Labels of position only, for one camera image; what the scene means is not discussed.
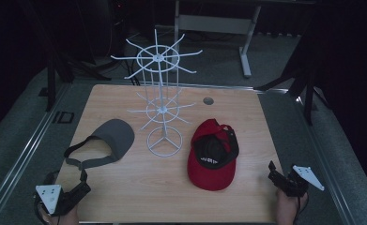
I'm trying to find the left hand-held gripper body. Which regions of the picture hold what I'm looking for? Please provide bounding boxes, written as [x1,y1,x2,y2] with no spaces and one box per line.
[34,182,92,218]

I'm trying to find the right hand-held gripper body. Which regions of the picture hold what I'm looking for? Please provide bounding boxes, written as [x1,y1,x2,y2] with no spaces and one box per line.
[278,164,326,198]

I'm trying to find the grey sun visor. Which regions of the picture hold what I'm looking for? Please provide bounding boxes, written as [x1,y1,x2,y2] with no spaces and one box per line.
[63,118,136,172]

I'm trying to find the red baseball cap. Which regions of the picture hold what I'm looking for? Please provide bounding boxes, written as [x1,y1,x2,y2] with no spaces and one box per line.
[186,118,240,192]

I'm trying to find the white wire display rack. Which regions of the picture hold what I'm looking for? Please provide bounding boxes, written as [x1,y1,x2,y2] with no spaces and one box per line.
[110,28,204,158]

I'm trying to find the person's right hand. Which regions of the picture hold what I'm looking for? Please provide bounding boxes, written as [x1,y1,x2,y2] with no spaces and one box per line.
[275,187,309,225]

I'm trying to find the person's left hand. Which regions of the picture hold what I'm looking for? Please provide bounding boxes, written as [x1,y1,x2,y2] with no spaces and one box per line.
[39,204,80,225]

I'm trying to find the black tripod stand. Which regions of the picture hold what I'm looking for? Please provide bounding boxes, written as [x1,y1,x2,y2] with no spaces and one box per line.
[43,43,112,113]
[254,27,334,127]

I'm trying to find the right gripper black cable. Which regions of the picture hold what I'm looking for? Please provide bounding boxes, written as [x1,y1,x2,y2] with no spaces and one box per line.
[293,193,309,225]

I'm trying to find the metal floor rail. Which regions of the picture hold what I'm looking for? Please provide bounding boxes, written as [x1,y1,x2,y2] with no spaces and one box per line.
[0,83,72,225]
[295,95,358,225]

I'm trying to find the black rectangular bracket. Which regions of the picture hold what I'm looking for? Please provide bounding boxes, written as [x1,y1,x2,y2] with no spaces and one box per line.
[52,111,75,125]

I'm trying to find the black floor cables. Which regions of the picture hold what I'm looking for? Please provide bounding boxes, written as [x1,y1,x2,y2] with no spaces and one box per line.
[116,57,142,86]

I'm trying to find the white metal desk frame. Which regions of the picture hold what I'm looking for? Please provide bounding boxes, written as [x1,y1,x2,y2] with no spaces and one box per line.
[173,0,316,79]

